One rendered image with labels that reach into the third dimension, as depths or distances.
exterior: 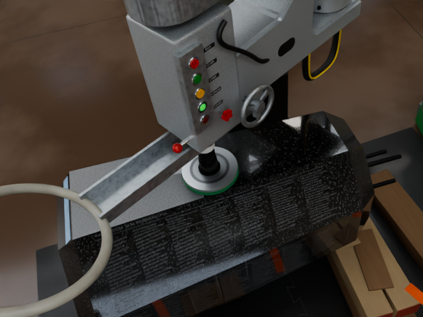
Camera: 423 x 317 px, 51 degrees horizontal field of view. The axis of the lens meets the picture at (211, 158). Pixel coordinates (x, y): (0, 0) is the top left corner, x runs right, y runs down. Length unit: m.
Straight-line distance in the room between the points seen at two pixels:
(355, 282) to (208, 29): 1.40
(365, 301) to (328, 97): 1.57
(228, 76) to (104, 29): 3.05
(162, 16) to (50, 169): 2.20
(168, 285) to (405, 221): 1.33
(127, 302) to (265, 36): 1.06
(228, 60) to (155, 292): 0.91
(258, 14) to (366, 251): 1.26
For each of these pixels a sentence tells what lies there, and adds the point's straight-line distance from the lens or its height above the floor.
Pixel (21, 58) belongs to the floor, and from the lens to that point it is 4.33.
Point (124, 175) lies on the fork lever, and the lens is 1.47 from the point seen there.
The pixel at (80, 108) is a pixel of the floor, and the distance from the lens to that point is 3.53.
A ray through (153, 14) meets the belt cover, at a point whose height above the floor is 1.61.
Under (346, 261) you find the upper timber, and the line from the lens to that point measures 2.23.
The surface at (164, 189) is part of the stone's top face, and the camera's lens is 1.73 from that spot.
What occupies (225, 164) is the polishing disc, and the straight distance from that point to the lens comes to 1.69.
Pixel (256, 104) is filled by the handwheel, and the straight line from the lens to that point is 1.40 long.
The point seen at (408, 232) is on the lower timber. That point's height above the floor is 0.10.
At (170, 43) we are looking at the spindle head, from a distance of 1.15.
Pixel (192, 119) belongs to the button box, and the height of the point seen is 1.30.
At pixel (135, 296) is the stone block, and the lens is 1.76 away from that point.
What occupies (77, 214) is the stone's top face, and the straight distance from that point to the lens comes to 1.78.
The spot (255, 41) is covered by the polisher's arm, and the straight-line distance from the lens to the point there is 1.38.
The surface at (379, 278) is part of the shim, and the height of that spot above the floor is 0.23.
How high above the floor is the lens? 2.17
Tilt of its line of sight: 49 degrees down
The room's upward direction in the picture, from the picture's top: 11 degrees counter-clockwise
